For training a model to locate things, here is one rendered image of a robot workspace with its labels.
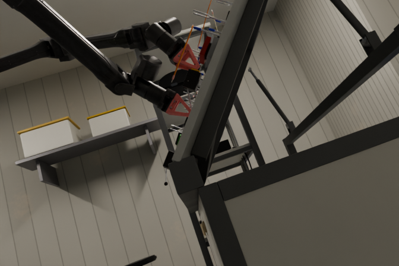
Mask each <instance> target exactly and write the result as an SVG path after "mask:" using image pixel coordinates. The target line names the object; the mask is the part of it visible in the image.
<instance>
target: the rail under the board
mask: <svg viewBox="0 0 399 266"><path fill-rule="evenodd" d="M168 167H169V170H170V173H171V176H172V179H173V183H174V185H175V188H176V192H177V194H178V195H179V197H180V199H181V200H182V202H183V203H184V204H185V206H186V207H187V209H188V210H189V212H190V213H193V212H196V211H198V188H200V187H203V186H204V183H203V180H202V177H201V174H200V171H199V168H198V166H197V163H196V160H195V157H194V156H189V157H186V158H184V159H181V161H180V162H179V161H174V162H172V163H169V164H168Z"/></svg>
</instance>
